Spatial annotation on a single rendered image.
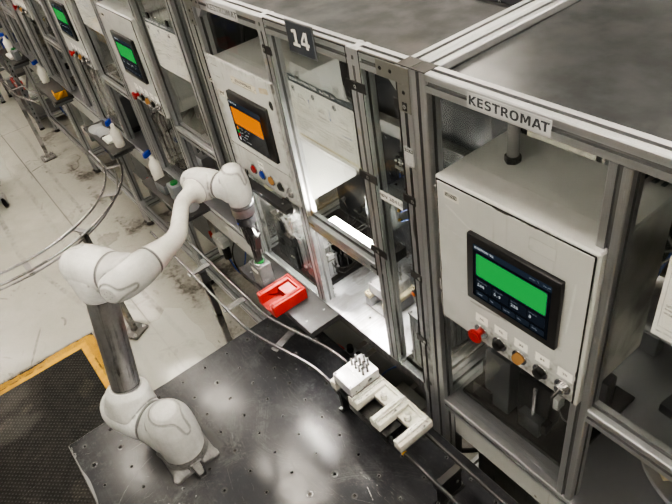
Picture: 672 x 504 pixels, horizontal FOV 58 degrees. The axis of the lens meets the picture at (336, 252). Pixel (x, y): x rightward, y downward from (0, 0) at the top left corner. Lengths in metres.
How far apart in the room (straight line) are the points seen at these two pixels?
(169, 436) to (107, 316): 0.45
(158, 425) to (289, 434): 0.48
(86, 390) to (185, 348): 0.58
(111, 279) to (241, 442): 0.83
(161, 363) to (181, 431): 1.54
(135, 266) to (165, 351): 1.90
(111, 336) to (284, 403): 0.71
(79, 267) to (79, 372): 1.96
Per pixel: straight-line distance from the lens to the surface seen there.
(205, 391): 2.55
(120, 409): 2.30
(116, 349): 2.17
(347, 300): 2.39
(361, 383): 2.10
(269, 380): 2.50
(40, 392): 3.94
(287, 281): 2.46
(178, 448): 2.24
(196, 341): 3.74
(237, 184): 2.20
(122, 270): 1.89
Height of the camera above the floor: 2.58
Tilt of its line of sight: 40 degrees down
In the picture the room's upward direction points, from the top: 11 degrees counter-clockwise
